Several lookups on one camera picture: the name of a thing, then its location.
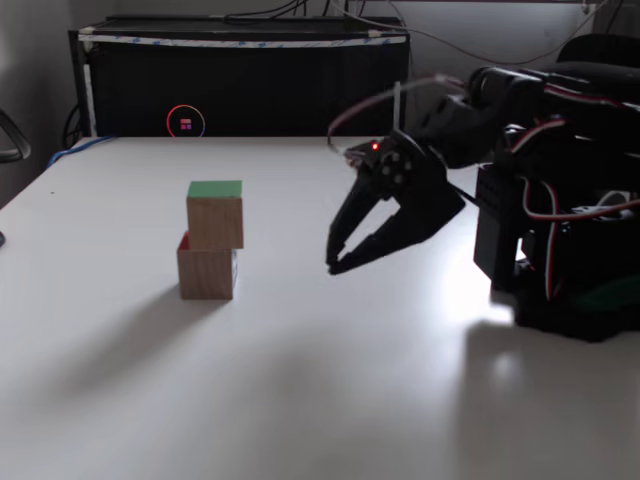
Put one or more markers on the wooden cube with green face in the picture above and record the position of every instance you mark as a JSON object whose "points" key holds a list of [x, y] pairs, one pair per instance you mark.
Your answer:
{"points": [[215, 220]]}

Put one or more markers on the red cube with marker print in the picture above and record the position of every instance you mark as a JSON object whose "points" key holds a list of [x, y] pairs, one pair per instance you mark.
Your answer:
{"points": [[207, 275]]}

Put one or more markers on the black computer case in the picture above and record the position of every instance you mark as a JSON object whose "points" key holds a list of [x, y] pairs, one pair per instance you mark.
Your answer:
{"points": [[280, 85]]}

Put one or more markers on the white tape strip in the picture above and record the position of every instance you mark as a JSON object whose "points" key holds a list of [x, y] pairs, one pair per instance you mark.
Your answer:
{"points": [[240, 41]]}

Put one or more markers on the black office chair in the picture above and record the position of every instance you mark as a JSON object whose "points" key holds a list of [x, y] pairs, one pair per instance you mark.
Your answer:
{"points": [[600, 50]]}

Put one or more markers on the black chair armrest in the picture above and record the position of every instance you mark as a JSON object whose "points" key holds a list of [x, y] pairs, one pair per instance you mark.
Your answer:
{"points": [[15, 140]]}

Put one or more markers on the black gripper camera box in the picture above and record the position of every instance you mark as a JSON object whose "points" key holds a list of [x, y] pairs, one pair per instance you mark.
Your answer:
{"points": [[364, 155]]}

